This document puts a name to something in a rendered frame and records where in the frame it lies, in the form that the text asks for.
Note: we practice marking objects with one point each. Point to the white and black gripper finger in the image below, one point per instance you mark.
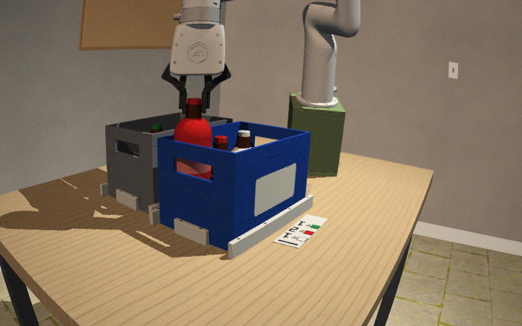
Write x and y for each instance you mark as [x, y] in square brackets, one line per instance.
[210, 85]
[180, 85]

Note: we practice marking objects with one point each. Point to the grey plastic crate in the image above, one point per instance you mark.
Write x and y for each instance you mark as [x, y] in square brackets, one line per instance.
[137, 172]

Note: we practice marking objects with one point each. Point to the white paper pick list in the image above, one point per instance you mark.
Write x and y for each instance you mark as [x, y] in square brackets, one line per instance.
[301, 231]

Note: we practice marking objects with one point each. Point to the blue plastic crate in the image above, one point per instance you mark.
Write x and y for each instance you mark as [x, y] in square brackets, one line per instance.
[247, 187]

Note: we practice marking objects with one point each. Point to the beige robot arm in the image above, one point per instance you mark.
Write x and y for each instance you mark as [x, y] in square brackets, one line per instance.
[319, 19]

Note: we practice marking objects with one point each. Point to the red bottle with pink label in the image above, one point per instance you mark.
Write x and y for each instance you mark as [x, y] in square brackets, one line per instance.
[195, 130]
[220, 142]

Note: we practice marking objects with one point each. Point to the green bottle with pale green label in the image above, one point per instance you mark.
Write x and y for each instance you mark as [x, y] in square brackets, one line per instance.
[156, 128]

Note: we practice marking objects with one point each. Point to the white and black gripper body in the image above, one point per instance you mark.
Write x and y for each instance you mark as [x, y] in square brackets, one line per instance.
[197, 49]

